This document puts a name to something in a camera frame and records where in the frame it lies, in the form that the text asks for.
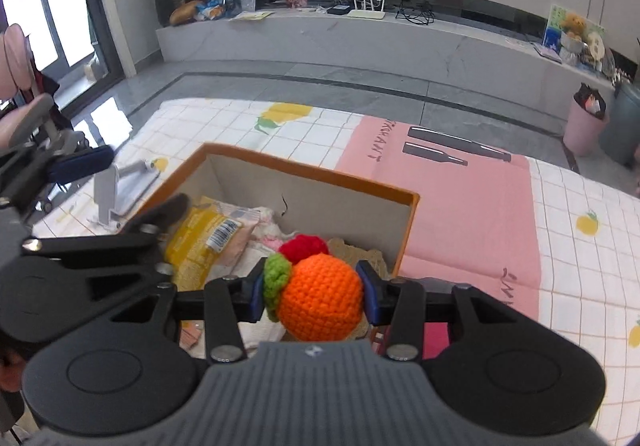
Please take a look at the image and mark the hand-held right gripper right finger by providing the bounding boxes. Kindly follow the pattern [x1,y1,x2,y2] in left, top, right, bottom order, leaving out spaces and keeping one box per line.
[355,259,526,362]

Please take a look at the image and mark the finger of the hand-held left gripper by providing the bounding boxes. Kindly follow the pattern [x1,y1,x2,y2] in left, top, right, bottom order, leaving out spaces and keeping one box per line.
[0,145,117,207]
[20,192,192,307]

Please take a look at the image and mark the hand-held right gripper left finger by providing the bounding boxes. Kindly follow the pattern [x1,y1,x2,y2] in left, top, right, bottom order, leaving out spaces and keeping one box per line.
[102,257,268,363]

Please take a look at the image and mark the orange crochet fruit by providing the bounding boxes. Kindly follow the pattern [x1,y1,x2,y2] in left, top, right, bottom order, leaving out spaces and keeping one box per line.
[262,251,366,343]

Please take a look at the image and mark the yellow-brown plastic packet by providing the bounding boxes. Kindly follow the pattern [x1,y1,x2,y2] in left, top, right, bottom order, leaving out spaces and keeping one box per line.
[162,196,261,291]

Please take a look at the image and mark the orange cardboard box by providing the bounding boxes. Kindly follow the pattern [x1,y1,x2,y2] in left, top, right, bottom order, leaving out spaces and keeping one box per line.
[117,142,421,362]

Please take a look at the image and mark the grey white tablet stand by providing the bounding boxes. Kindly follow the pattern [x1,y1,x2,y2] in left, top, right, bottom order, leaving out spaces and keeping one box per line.
[87,158,161,231]

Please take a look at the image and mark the pink printed mat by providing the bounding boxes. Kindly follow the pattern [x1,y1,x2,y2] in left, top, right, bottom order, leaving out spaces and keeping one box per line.
[332,113,543,362]

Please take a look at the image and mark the pink grey desk chair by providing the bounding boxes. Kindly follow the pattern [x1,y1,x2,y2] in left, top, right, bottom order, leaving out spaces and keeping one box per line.
[0,23,91,214]

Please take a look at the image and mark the glass balcony door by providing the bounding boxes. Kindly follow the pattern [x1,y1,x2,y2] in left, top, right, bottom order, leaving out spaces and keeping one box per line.
[0,0,126,91]

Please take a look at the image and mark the brown bread-shaped cushion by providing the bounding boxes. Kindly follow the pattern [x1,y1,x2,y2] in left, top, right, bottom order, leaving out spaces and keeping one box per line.
[169,0,205,26]

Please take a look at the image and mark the pile of snack bags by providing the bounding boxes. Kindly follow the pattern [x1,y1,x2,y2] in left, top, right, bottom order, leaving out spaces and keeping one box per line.
[194,0,228,21]

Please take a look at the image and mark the lemon print checkered tablecloth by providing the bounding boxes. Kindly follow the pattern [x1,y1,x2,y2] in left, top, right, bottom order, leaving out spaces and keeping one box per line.
[30,97,640,442]

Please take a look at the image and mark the white marble tv console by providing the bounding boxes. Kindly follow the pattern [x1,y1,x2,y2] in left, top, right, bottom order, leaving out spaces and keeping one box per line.
[155,8,621,117]

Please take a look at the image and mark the pink trash bin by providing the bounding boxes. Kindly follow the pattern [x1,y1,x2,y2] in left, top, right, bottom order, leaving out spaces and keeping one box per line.
[562,83,611,157]

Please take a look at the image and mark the white wifi router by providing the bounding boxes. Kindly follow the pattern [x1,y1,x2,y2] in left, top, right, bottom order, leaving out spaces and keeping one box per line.
[347,0,387,20]

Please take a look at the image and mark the grey trash bin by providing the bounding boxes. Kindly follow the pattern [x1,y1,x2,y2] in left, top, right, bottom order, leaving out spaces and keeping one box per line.
[599,80,640,167]

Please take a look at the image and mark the teddy bear toy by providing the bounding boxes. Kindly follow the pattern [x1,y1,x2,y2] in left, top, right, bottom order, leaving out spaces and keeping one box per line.
[542,3,606,61]

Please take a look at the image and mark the white round hand fan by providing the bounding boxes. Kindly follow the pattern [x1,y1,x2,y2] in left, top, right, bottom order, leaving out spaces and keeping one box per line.
[586,30,606,61]

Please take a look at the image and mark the small brown teddy bear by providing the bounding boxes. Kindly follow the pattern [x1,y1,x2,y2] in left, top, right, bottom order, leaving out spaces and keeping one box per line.
[562,13,587,39]

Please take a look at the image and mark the black cables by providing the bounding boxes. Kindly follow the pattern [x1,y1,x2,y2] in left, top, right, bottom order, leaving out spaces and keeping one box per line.
[395,3,436,26]

